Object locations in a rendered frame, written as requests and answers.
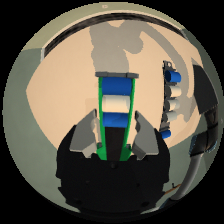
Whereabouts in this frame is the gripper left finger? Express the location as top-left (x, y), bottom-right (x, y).
top-left (55, 109), bottom-right (97, 179)

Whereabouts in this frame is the blue plastic bar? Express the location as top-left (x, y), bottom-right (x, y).
top-left (159, 130), bottom-right (171, 139)
top-left (165, 70), bottom-right (181, 83)
top-left (102, 112), bottom-right (128, 127)
top-left (102, 77), bottom-right (132, 96)

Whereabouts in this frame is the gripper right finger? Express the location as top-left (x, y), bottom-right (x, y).
top-left (131, 111), bottom-right (170, 183)

